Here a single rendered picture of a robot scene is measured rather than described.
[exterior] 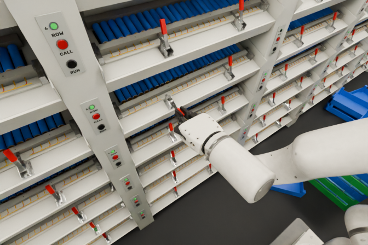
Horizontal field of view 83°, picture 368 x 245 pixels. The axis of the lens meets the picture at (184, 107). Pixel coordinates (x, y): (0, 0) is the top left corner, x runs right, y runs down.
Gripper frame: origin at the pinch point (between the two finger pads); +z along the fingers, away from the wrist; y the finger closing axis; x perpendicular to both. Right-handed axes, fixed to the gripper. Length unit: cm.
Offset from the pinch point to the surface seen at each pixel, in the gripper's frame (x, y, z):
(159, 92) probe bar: 3.7, -1.9, 10.4
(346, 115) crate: -89, 161, -3
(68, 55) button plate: 27.0, -22.6, 0.5
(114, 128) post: 2.3, -19.8, 4.7
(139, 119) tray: -0.8, -11.5, 7.3
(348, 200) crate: -89, 85, -41
